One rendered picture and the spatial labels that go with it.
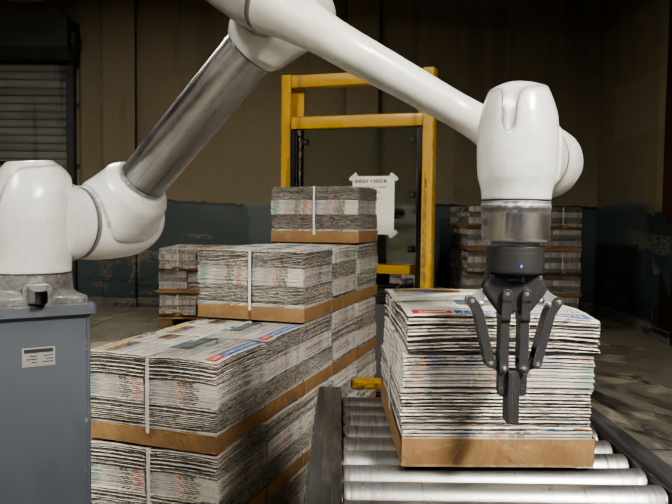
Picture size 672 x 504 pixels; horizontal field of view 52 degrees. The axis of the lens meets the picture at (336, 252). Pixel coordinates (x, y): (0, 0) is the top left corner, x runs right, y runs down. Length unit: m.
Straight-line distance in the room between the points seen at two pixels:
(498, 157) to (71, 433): 0.96
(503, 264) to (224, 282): 1.48
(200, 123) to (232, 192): 7.41
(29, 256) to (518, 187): 0.90
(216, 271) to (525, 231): 1.53
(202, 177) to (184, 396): 7.24
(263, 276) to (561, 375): 1.32
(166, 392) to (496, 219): 1.07
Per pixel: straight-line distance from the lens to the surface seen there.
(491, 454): 1.08
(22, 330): 1.40
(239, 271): 2.26
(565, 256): 7.41
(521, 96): 0.92
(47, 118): 9.44
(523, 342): 0.95
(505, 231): 0.91
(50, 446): 1.46
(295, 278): 2.18
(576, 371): 1.09
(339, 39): 1.07
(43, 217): 1.40
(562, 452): 1.11
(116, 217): 1.49
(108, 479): 1.92
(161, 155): 1.44
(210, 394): 1.70
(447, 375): 1.04
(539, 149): 0.91
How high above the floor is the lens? 1.17
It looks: 3 degrees down
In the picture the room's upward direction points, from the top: 1 degrees clockwise
